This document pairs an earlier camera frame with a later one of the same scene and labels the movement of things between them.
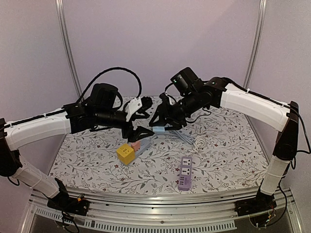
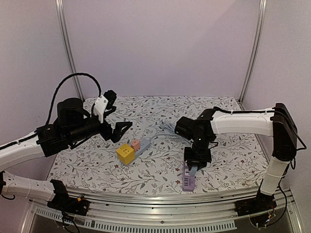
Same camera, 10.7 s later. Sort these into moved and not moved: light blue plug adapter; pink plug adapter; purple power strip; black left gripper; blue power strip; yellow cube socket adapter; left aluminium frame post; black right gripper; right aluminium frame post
Moved: black left gripper; purple power strip; light blue plug adapter; black right gripper
Not moved: blue power strip; yellow cube socket adapter; right aluminium frame post; left aluminium frame post; pink plug adapter
